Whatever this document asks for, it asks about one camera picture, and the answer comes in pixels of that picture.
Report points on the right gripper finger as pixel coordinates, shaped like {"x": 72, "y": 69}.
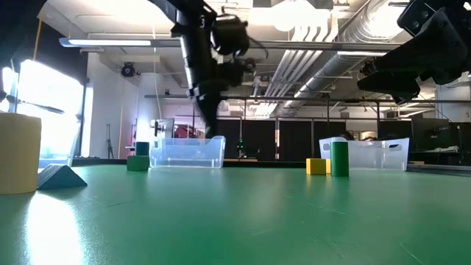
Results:
{"x": 390, "y": 86}
{"x": 423, "y": 51}

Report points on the blue cylinder block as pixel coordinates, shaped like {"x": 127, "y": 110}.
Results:
{"x": 142, "y": 148}

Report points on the green cube block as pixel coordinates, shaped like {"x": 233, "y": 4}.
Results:
{"x": 138, "y": 163}

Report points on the yellow cube block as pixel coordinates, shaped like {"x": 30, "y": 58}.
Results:
{"x": 315, "y": 166}

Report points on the yellow cylinder block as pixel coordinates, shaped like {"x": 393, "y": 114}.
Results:
{"x": 18, "y": 154}

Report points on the clear plastic bin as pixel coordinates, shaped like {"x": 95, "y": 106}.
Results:
{"x": 375, "y": 156}
{"x": 66, "y": 147}
{"x": 187, "y": 156}

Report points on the black desktop monitor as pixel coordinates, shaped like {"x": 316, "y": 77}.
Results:
{"x": 434, "y": 132}

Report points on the black round ceiling fixture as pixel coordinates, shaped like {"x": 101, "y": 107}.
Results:
{"x": 128, "y": 70}

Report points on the black horizontal pipe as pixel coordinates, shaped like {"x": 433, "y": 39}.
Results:
{"x": 294, "y": 98}

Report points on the silver rig beam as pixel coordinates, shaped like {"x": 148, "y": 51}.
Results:
{"x": 312, "y": 45}

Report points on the green table mat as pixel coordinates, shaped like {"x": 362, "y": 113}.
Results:
{"x": 235, "y": 221}

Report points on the ceiling light strip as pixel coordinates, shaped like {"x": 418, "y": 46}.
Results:
{"x": 110, "y": 42}

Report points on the black tripod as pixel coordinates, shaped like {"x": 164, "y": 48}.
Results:
{"x": 109, "y": 145}

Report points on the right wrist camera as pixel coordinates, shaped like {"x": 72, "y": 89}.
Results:
{"x": 417, "y": 18}

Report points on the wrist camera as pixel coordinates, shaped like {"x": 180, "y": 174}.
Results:
{"x": 417, "y": 18}
{"x": 230, "y": 35}

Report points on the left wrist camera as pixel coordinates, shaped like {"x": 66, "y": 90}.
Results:
{"x": 230, "y": 35}

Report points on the black overhead camera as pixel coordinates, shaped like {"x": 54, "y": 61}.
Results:
{"x": 251, "y": 65}

